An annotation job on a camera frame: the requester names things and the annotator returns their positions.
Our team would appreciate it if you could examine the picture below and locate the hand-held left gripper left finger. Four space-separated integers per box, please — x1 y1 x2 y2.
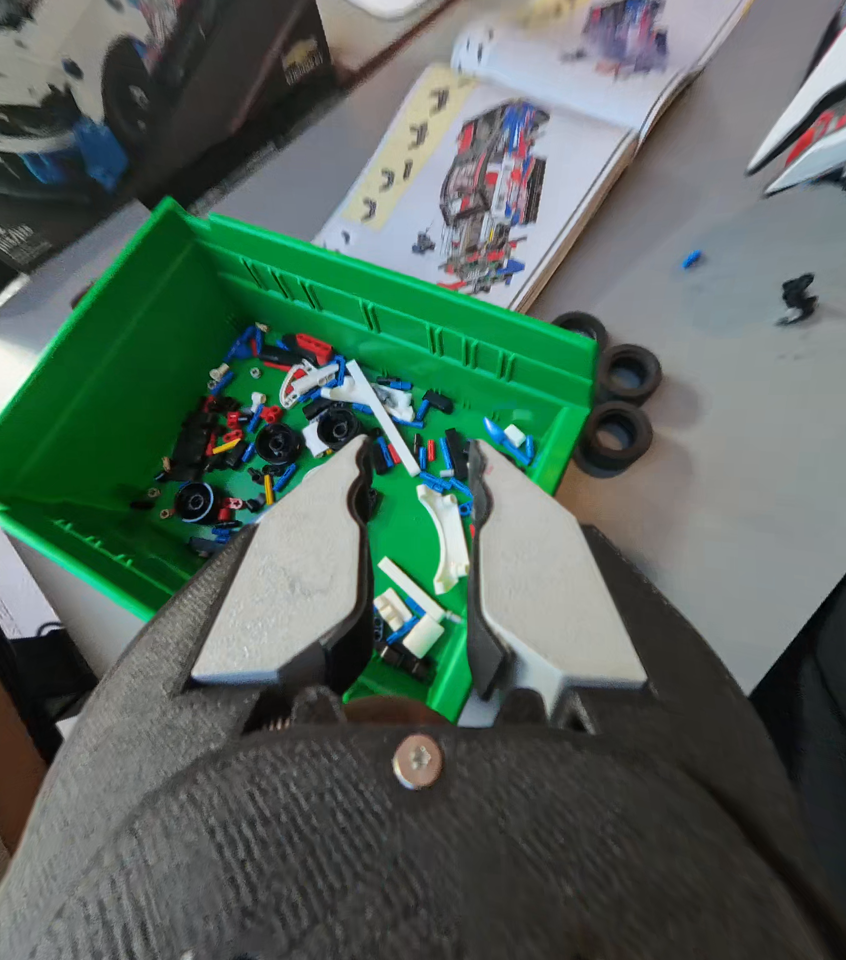
189 433 377 699

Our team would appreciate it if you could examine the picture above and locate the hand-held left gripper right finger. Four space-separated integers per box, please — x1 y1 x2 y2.
465 438 650 702

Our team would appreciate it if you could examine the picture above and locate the black angled toy beam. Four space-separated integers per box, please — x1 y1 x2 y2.
779 273 820 320

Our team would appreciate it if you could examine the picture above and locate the green plastic bin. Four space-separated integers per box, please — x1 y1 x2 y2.
0 196 602 725

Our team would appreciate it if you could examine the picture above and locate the grey desk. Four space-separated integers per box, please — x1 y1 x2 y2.
0 0 846 695

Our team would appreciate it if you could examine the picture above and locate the partly built toy car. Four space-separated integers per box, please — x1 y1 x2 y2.
786 67 846 192

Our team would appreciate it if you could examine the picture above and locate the white curved toy panel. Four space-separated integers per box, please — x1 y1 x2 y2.
415 483 472 596

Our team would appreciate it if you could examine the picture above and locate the black toy wheel rim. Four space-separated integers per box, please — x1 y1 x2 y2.
173 481 216 525
254 421 301 463
316 405 361 451

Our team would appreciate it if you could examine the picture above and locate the pile of small toy parts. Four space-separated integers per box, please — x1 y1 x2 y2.
130 322 540 684

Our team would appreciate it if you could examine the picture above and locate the long black toy beam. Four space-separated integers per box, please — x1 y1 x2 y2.
166 408 223 481

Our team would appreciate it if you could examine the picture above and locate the long white toy panel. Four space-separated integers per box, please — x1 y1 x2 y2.
346 358 422 478

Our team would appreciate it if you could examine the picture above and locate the open instruction booklet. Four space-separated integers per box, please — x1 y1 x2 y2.
314 0 754 312

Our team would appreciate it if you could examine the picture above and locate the black toy car box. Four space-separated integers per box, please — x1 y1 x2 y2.
0 0 334 324

